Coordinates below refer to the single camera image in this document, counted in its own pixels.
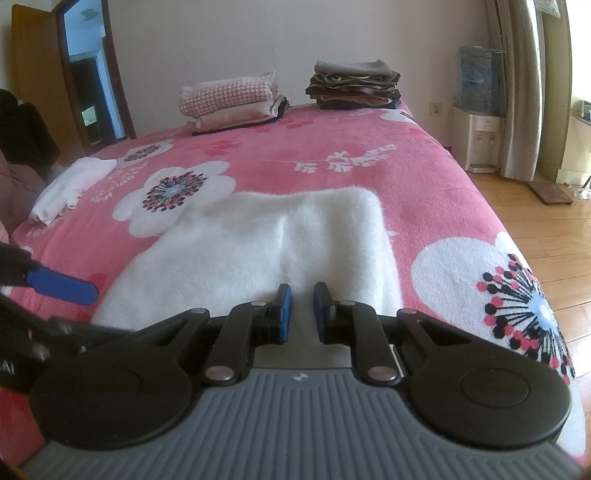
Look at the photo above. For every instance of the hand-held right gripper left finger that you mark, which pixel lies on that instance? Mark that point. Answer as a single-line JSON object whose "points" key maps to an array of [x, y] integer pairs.
{"points": [[285, 316]]}

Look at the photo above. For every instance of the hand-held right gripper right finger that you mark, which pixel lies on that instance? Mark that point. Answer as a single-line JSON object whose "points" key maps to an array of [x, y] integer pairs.
{"points": [[318, 316]]}

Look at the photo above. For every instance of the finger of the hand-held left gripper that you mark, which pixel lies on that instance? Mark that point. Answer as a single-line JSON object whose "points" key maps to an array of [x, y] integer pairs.
{"points": [[64, 287], [83, 334]]}

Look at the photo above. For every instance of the white fuzzy deer sweater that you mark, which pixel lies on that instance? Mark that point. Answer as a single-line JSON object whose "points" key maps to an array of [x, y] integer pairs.
{"points": [[254, 249]]}

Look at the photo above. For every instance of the stack of dark folded clothes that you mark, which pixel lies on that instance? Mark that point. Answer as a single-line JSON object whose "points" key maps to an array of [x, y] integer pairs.
{"points": [[353, 85]]}

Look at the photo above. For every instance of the mauve cloth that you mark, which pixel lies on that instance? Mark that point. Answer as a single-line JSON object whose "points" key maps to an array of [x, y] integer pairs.
{"points": [[18, 194]]}

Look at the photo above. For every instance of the pink floral blanket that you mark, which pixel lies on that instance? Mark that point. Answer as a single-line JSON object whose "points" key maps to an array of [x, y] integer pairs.
{"points": [[300, 147]]}

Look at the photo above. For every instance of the black white striped folded garment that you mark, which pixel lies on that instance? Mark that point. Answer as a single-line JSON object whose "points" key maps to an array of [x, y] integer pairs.
{"points": [[281, 107]]}

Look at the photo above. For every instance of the wooden door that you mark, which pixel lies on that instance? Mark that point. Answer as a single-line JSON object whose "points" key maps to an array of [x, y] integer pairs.
{"points": [[39, 78]]}

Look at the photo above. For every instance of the white water dispenser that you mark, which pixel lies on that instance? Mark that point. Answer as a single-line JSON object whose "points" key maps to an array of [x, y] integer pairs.
{"points": [[478, 138]]}

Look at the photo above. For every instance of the dark wooden floor board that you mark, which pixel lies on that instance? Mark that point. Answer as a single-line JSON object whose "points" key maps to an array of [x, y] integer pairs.
{"points": [[551, 193]]}

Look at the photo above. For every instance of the beige curtain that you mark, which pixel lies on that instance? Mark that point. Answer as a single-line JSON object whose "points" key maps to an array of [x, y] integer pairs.
{"points": [[519, 92]]}

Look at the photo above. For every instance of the wall socket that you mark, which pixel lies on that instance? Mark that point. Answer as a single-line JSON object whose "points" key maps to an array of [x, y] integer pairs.
{"points": [[435, 109]]}

